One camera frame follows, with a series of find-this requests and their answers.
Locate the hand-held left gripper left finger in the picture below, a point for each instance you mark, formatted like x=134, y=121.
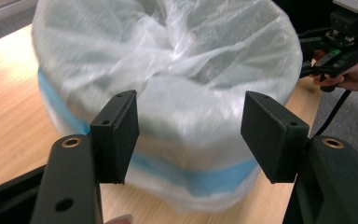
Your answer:
x=115, y=137

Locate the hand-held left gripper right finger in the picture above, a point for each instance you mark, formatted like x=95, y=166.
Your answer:
x=270, y=140

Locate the translucent blue-banded plastic bag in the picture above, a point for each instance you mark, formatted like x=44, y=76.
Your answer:
x=167, y=77

